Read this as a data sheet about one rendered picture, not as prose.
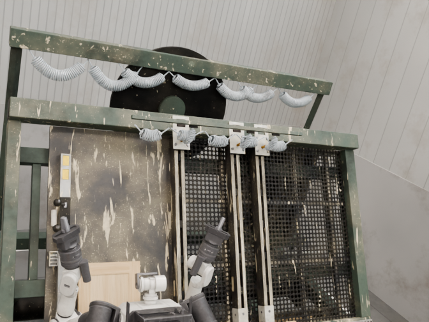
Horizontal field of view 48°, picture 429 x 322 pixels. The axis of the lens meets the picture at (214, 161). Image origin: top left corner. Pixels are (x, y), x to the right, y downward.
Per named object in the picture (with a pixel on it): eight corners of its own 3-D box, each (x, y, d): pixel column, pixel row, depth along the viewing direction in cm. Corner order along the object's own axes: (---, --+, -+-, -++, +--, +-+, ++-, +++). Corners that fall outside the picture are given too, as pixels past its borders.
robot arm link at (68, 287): (71, 260, 200) (66, 285, 205) (62, 272, 192) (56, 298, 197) (86, 265, 200) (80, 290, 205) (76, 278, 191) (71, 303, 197)
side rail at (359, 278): (349, 315, 313) (361, 317, 303) (334, 153, 335) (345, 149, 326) (359, 315, 316) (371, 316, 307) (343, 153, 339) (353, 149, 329)
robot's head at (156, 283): (165, 298, 199) (166, 276, 199) (142, 299, 194) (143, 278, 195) (161, 294, 205) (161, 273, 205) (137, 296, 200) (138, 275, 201)
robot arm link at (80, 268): (67, 248, 202) (71, 271, 206) (55, 262, 192) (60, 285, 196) (92, 248, 200) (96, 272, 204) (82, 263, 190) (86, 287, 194)
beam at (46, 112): (6, 122, 233) (8, 116, 225) (7, 102, 235) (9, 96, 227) (348, 151, 334) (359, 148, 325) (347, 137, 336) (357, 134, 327)
